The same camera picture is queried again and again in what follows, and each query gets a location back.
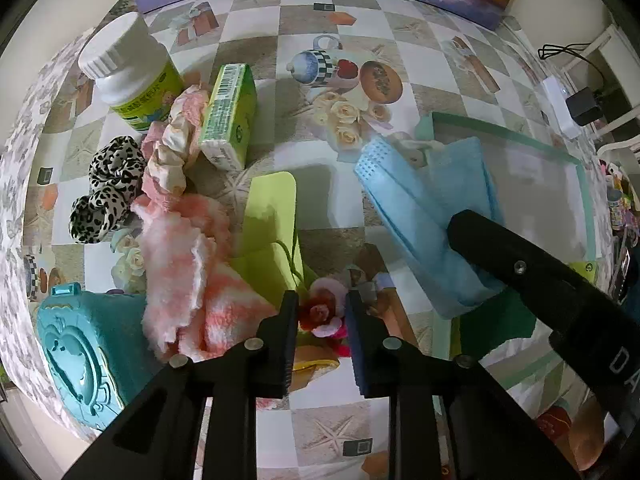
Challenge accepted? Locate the green tissue pack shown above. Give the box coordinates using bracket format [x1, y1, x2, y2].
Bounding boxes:
[198, 63, 257, 171]
[567, 260, 598, 285]

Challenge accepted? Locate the yellow green sponge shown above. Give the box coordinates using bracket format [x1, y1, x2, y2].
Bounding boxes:
[449, 287, 537, 361]

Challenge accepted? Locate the pink white fuzzy cloth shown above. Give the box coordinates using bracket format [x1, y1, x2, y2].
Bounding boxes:
[131, 194, 277, 362]

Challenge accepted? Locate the red pink flower hair tie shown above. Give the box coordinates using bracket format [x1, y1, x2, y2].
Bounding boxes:
[298, 275, 352, 359]

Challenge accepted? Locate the lime green cloth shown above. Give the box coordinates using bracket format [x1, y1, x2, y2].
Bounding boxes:
[231, 171, 317, 308]

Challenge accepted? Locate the blue face mask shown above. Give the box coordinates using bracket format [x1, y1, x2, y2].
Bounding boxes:
[355, 136, 506, 318]

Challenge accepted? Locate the leopard print scrunchie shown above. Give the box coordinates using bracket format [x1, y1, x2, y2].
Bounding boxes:
[68, 136, 146, 245]

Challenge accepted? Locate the pink white scrunchie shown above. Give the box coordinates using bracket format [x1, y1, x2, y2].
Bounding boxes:
[141, 84, 209, 210]

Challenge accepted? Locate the person right hand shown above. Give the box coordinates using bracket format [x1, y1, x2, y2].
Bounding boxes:
[568, 396, 606, 471]

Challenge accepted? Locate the teal plastic toy case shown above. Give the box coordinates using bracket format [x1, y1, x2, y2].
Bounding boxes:
[36, 283, 162, 430]

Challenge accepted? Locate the teal shallow tray box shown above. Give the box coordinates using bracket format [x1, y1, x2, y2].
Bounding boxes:
[414, 110, 609, 411]

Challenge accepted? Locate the black power adapter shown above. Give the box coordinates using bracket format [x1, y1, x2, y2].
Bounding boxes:
[565, 88, 602, 127]

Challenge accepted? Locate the white power strip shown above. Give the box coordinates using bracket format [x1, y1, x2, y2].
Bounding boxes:
[541, 76, 582, 140]

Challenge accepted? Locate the patterned tablecloth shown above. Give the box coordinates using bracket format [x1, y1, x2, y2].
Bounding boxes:
[0, 0, 622, 480]

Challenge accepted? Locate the green tissue pack upright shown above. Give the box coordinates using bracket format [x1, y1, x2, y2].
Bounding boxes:
[198, 63, 257, 171]

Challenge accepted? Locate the white pill bottle green label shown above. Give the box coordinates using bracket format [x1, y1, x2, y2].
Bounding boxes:
[78, 12, 184, 132]

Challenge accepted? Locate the black cable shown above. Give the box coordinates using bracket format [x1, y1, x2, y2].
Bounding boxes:
[537, 41, 609, 94]

